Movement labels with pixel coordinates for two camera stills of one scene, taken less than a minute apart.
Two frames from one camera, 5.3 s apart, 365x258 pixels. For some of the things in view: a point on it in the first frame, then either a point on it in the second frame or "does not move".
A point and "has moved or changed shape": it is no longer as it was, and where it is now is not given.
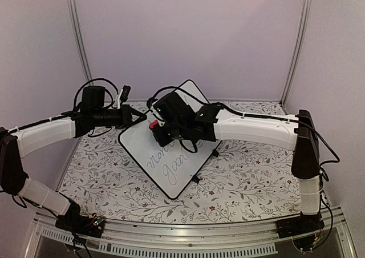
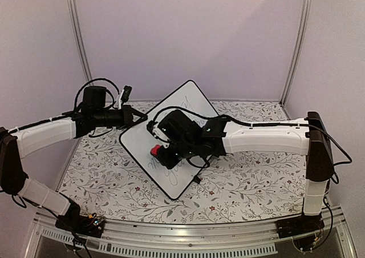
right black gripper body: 175,132 -> 170,162
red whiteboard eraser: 152,124 has moved or changed shape
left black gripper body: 124,120 does not move
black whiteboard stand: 195,178 does not move
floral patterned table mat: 244,181 does not move
